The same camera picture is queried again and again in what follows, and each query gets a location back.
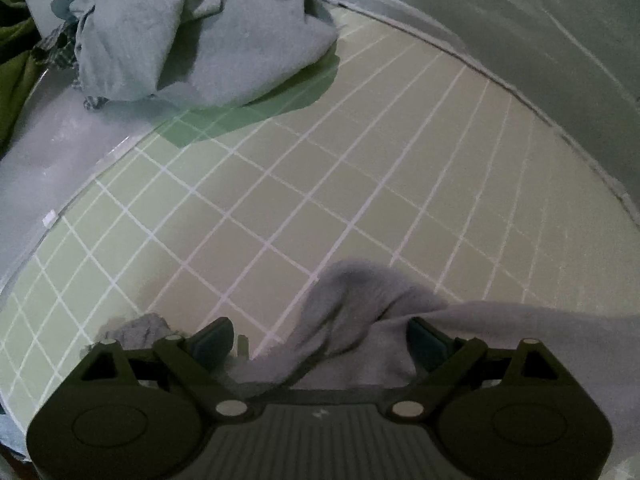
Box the white cabinet panel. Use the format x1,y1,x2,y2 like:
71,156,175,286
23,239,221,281
27,0,76,23

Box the clear plastic zip bag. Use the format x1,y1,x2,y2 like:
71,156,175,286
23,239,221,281
0,65,168,291

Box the plaid cloth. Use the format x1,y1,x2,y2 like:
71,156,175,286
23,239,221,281
30,30,108,111

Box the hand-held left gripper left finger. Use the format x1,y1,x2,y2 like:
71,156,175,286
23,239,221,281
65,317,258,423

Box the grey garment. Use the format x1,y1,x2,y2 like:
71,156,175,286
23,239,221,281
95,259,640,466

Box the light blue elastic-waist pants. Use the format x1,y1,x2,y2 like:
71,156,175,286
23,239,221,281
50,0,342,110

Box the carrot print quilt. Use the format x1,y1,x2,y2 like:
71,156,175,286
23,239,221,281
300,0,640,206

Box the green grid cutting mat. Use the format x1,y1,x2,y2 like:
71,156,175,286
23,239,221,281
0,2,640,461

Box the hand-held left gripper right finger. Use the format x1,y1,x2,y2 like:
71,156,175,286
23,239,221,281
387,317,576,421

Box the green curtain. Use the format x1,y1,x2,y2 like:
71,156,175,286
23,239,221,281
0,0,48,148

